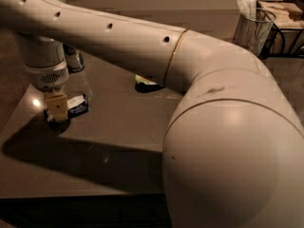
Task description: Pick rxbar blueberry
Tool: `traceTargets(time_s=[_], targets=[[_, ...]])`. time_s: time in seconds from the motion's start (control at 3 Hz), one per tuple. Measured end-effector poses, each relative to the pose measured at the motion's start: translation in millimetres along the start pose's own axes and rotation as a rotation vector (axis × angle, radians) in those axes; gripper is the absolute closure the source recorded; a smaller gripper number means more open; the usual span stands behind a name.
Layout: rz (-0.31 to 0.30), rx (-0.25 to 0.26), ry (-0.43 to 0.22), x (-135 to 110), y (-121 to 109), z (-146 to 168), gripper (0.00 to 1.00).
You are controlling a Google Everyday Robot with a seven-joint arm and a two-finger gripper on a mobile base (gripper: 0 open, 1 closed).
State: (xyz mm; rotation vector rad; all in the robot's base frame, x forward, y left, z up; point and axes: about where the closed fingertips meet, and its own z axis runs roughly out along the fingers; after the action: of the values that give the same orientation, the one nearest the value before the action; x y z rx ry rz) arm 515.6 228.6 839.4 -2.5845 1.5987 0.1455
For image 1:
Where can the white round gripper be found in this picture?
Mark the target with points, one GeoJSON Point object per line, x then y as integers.
{"type": "Point", "coordinates": [48, 79]}

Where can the dark blue rxbar wrapper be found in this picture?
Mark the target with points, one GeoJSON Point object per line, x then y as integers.
{"type": "Point", "coordinates": [76, 106]}

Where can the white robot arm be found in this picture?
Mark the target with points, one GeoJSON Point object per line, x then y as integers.
{"type": "Point", "coordinates": [233, 152]}

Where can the blue silver drink can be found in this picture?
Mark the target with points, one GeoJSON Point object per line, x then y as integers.
{"type": "Point", "coordinates": [74, 59]}

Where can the green snack bag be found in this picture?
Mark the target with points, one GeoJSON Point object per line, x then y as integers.
{"type": "Point", "coordinates": [143, 85]}

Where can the white tissue in cup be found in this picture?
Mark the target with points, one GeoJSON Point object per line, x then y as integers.
{"type": "Point", "coordinates": [248, 8]}

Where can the wooden tray on black stand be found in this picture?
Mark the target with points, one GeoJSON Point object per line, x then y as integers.
{"type": "Point", "coordinates": [286, 37]}

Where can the wire mesh cup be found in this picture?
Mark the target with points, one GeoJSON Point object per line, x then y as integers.
{"type": "Point", "coordinates": [253, 29]}

